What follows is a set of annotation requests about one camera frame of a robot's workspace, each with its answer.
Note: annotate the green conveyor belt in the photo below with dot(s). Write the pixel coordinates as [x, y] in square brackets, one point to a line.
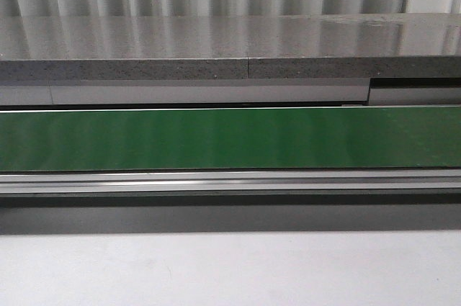
[342, 137]

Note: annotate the grey stone countertop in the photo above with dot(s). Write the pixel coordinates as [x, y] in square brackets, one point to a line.
[225, 48]

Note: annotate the aluminium conveyor frame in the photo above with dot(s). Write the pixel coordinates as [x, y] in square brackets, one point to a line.
[232, 182]

